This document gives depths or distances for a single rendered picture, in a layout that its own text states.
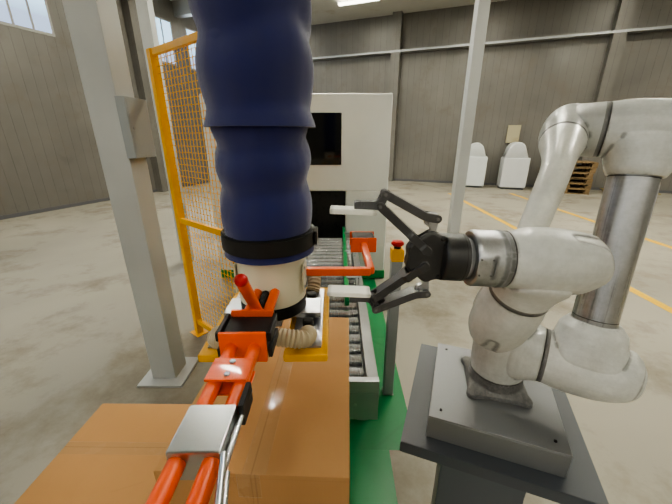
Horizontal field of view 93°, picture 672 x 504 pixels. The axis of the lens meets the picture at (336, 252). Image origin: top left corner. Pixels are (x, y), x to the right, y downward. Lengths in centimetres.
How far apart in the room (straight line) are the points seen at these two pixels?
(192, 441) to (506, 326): 50
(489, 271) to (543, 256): 7
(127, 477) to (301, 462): 76
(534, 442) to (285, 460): 65
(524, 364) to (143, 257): 197
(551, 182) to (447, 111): 1155
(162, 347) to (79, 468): 110
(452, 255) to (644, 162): 62
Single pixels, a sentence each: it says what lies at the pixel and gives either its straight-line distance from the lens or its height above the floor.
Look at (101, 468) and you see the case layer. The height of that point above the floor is 54.
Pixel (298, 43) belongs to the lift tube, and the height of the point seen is 174.
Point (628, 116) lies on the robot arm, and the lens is 104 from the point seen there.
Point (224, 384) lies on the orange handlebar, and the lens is 56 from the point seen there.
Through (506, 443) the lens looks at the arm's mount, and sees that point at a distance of 110.
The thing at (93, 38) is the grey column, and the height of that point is 202.
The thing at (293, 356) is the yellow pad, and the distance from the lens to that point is 75.
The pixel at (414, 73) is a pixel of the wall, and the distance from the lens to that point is 1259.
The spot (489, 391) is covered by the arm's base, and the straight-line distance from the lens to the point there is 115.
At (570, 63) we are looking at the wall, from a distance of 1272.
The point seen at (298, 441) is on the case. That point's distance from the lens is 83.
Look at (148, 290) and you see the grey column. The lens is 230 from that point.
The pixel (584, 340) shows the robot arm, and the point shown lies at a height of 110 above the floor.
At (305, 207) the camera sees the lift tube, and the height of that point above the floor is 143.
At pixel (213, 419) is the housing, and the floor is 125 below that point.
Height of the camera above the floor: 158
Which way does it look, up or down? 20 degrees down
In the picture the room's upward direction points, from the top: straight up
